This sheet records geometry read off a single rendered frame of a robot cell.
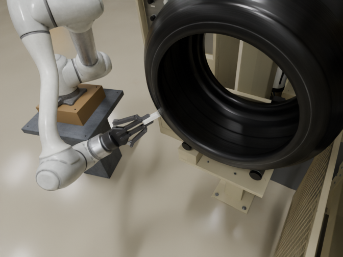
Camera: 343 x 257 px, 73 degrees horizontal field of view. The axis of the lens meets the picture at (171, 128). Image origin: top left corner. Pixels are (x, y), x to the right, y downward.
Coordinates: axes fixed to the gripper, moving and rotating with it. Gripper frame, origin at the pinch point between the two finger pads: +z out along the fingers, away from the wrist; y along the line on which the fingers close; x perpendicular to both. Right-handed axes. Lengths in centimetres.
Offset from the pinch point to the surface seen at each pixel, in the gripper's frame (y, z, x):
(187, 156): 23.4, 3.1, -2.1
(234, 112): 20.1, 28.9, -11.1
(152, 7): -35, 19, -83
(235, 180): 37.0, 15.7, 8.1
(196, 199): 91, -19, -53
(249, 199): 107, 15, -47
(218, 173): 33.4, 11.1, 3.9
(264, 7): -19, 38, 31
